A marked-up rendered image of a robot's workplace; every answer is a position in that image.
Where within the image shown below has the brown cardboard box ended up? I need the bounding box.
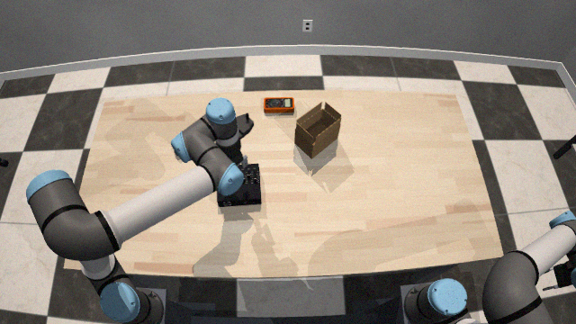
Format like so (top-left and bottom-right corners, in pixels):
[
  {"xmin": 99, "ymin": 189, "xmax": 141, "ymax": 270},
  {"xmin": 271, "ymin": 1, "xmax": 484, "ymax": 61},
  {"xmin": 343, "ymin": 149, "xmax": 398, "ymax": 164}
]
[{"xmin": 294, "ymin": 102, "xmax": 341, "ymax": 159}]

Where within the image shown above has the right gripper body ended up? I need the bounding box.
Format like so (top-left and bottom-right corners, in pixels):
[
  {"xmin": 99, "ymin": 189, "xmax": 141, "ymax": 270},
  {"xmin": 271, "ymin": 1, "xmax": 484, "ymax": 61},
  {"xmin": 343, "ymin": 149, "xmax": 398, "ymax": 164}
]
[{"xmin": 553, "ymin": 261, "xmax": 574, "ymax": 288}]

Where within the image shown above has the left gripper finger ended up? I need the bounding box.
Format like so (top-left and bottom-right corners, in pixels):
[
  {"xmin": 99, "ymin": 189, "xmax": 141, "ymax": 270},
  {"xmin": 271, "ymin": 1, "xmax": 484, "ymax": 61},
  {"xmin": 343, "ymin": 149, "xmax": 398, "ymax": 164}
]
[{"xmin": 238, "ymin": 155, "xmax": 248, "ymax": 168}]

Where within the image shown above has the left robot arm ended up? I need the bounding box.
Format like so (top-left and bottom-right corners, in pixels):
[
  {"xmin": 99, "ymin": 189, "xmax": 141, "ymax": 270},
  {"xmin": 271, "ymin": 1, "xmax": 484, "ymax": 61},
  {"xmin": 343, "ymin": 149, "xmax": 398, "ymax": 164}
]
[{"xmin": 26, "ymin": 97, "xmax": 244, "ymax": 324}]

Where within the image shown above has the black lighting desk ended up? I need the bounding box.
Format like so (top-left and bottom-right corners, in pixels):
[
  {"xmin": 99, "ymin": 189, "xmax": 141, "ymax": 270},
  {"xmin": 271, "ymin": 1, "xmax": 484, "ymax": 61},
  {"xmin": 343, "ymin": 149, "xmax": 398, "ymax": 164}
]
[{"xmin": 217, "ymin": 164, "xmax": 262, "ymax": 207}]

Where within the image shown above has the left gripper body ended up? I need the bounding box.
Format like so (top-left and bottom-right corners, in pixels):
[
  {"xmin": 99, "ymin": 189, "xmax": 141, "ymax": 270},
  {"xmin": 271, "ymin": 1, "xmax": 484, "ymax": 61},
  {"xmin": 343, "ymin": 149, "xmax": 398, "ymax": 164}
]
[{"xmin": 215, "ymin": 113, "xmax": 254, "ymax": 165}]

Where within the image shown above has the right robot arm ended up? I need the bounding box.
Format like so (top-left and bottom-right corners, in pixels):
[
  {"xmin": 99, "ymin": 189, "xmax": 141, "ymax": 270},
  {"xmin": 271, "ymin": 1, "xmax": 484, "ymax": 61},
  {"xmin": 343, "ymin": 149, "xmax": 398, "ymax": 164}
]
[{"xmin": 404, "ymin": 211, "xmax": 576, "ymax": 324}]

